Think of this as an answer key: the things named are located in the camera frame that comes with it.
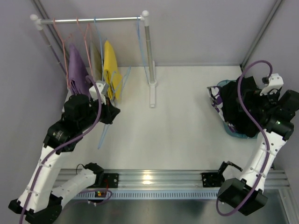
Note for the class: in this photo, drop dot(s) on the yellow trousers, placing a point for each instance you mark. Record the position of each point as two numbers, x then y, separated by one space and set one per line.
111 72

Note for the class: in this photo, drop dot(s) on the black trousers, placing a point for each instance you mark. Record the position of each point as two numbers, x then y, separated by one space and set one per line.
231 108

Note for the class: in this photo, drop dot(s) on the grey trousers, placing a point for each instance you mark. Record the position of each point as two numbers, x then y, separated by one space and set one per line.
96 62

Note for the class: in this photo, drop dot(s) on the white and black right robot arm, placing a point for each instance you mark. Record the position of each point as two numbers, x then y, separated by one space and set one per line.
244 192

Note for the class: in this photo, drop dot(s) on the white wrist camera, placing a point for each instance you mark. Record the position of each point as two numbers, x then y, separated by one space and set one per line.
272 84
102 88

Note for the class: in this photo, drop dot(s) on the aluminium mounting rail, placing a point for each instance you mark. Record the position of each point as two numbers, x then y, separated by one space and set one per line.
169 184

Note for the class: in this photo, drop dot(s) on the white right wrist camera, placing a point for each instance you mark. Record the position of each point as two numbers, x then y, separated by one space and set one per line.
272 84

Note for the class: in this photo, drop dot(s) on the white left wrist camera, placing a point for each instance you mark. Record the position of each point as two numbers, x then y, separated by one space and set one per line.
102 88

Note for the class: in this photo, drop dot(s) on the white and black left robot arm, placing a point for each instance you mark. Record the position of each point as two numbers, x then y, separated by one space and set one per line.
41 202

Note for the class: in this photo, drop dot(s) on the teal plastic bin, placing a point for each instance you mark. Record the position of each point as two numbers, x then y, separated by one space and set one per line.
252 130

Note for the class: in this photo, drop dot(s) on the purple camouflage trousers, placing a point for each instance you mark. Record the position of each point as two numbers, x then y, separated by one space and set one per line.
216 98

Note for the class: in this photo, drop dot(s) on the white and metal clothes rack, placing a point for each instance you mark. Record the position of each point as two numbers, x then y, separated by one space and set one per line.
144 17

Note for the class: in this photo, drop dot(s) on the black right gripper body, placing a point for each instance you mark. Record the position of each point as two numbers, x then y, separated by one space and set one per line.
253 102

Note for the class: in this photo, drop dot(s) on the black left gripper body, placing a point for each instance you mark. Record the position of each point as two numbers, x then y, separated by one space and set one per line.
111 112

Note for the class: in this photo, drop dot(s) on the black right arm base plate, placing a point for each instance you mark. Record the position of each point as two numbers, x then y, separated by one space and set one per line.
212 179

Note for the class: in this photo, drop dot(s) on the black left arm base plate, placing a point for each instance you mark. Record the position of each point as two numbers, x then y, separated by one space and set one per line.
106 180

